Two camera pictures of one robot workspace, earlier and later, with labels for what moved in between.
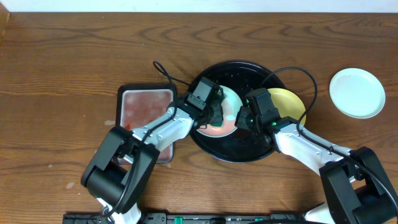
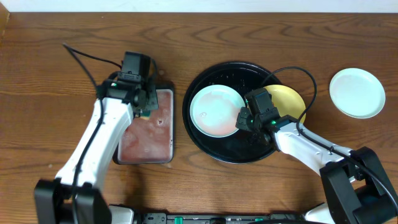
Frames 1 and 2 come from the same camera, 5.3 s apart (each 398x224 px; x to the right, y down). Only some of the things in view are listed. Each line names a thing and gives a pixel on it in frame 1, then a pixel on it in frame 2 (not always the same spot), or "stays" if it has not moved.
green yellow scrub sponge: x=217 y=124 -> x=145 y=114
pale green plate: x=358 y=93 stays
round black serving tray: x=242 y=145 stays
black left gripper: x=216 y=112 -> x=150 y=100
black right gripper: x=240 y=117 stays
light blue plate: x=232 y=103 stays
